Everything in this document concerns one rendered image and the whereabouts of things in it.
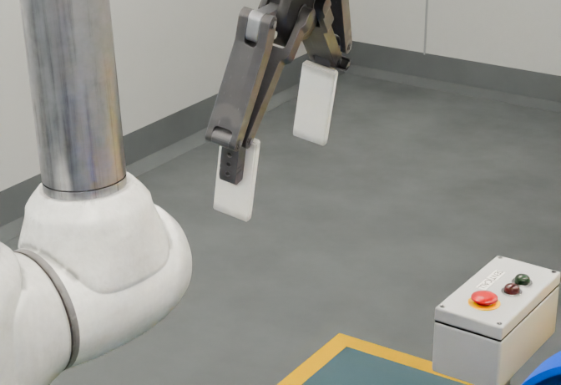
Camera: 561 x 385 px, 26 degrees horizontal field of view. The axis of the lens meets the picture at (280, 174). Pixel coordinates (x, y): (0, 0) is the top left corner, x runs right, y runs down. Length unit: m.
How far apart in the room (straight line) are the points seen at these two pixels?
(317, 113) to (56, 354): 0.53
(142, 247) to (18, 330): 0.18
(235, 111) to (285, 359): 2.87
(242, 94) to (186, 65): 4.49
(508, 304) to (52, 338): 0.64
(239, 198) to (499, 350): 0.80
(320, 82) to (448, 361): 0.77
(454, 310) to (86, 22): 0.64
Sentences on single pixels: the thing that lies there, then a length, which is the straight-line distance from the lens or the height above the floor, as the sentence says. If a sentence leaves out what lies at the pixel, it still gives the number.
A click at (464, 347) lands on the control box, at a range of 1.67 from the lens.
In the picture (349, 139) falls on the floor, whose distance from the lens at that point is 5.43.
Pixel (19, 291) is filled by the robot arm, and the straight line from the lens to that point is 1.37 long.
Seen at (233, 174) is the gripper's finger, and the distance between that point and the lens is 0.88.
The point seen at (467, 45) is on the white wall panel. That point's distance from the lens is 6.12.
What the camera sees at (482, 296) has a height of 1.11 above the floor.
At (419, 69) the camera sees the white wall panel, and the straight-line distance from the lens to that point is 6.24.
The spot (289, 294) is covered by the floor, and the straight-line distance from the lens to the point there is 4.06.
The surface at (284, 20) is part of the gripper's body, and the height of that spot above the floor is 1.66.
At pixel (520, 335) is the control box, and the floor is 1.06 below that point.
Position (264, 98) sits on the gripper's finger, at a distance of 0.87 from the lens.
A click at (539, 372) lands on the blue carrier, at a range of 1.35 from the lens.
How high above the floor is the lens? 1.88
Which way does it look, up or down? 22 degrees down
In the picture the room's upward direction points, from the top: straight up
